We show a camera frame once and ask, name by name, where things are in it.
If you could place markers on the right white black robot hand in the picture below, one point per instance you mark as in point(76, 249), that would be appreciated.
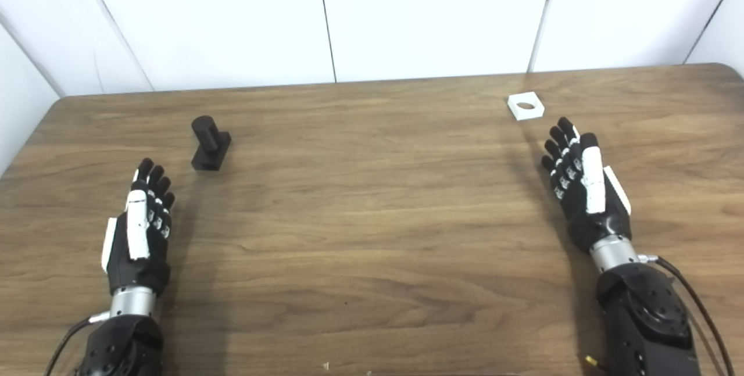
point(593, 190)

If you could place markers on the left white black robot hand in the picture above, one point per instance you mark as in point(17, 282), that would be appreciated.
point(138, 231)

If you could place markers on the white square piece with hole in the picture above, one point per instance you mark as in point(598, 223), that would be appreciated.
point(526, 114)

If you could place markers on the black peg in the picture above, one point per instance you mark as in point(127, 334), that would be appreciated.
point(208, 146)

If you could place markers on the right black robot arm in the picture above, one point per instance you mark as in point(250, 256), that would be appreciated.
point(645, 318)

